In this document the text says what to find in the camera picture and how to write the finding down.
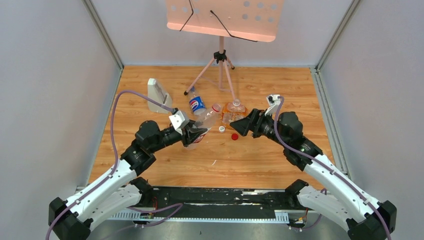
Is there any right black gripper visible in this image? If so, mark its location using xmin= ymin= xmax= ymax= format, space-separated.
xmin=229 ymin=109 xmax=288 ymax=148

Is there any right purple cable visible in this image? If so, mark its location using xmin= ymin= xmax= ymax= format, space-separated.
xmin=273 ymin=96 xmax=393 ymax=240

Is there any white bottle cap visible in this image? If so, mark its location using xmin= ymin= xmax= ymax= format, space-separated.
xmin=218 ymin=125 xmax=226 ymax=133

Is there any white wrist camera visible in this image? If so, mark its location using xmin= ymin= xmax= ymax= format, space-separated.
xmin=168 ymin=110 xmax=190 ymax=135
xmin=265 ymin=94 xmax=285 ymax=116

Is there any blue label pepsi bottle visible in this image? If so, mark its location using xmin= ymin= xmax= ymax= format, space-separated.
xmin=187 ymin=87 xmax=206 ymax=116

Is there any orange label tea bottle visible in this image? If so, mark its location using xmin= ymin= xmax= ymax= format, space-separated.
xmin=221 ymin=98 xmax=248 ymax=129

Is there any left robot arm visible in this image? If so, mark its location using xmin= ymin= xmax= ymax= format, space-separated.
xmin=45 ymin=120 xmax=209 ymax=240

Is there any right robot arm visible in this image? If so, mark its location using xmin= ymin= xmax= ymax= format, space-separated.
xmin=230 ymin=108 xmax=397 ymax=240

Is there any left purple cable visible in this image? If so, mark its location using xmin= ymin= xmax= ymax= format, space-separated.
xmin=45 ymin=90 xmax=176 ymax=240

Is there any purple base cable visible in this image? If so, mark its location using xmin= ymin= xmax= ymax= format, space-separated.
xmin=99 ymin=202 xmax=184 ymax=240

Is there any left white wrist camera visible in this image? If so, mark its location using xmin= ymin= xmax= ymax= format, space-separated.
xmin=168 ymin=110 xmax=190 ymax=135

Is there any white wedge stand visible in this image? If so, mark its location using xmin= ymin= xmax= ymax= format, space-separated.
xmin=147 ymin=78 xmax=173 ymax=114

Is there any pink music stand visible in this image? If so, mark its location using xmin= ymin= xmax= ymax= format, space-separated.
xmin=165 ymin=0 xmax=285 ymax=102

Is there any red cap water bottle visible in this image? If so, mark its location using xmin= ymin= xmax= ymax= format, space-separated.
xmin=185 ymin=103 xmax=222 ymax=150

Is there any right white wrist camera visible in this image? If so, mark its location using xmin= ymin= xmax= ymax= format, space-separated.
xmin=265 ymin=94 xmax=285 ymax=116

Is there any red bottle cap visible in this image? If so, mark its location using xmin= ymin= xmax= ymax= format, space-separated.
xmin=231 ymin=133 xmax=239 ymax=141

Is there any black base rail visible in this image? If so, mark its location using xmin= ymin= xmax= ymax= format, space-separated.
xmin=136 ymin=186 xmax=306 ymax=220

